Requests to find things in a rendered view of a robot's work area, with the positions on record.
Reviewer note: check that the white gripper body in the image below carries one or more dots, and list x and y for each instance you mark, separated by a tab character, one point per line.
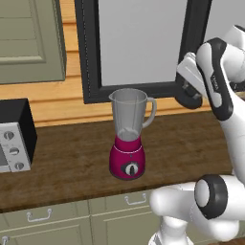
190	71

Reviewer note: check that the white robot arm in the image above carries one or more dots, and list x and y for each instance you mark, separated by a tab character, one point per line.
229	140

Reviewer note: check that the magenta blender with clear jug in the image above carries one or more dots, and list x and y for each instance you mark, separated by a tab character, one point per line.
127	159

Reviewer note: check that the black framed window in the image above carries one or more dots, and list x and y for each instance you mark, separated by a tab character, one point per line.
91	48

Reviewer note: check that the olive green drawer front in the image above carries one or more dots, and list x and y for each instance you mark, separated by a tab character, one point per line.
70	212
108	202

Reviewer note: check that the olive green cupboard door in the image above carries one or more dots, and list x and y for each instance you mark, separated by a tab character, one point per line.
44	236
124	229

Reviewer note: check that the black and silver toaster oven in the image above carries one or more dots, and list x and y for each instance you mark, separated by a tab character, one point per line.
14	140

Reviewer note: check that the olive green wall cupboard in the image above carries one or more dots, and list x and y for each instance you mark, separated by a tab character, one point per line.
28	38

